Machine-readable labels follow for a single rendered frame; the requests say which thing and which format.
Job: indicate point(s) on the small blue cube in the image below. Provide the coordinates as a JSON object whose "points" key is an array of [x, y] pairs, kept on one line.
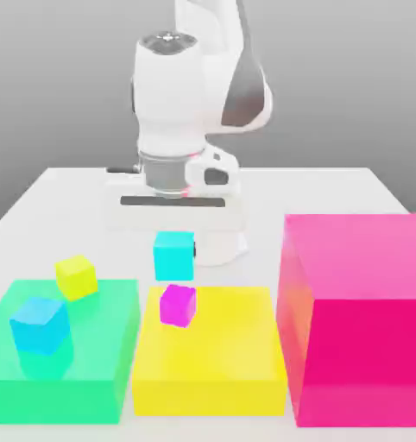
{"points": [[39, 328]]}

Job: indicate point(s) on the small magenta cube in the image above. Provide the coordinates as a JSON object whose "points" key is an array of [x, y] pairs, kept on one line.
{"points": [[177, 306]]}

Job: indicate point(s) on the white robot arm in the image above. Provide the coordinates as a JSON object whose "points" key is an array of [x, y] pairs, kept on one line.
{"points": [[166, 103]]}

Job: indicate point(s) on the large yellow box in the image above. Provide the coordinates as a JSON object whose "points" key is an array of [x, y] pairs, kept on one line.
{"points": [[215, 352]]}

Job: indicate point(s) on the large pink box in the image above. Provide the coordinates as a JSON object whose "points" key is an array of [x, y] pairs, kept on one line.
{"points": [[360, 328]]}

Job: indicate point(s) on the large green box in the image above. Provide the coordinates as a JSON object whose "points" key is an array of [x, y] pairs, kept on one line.
{"points": [[97, 345]]}

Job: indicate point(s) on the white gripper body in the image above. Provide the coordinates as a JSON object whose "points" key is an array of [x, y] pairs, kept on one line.
{"points": [[132, 217]]}

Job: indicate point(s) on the small yellow cube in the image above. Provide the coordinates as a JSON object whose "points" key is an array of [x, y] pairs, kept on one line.
{"points": [[77, 278]]}

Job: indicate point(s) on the small cyan cube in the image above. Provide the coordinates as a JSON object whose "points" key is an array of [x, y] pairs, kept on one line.
{"points": [[173, 259]]}

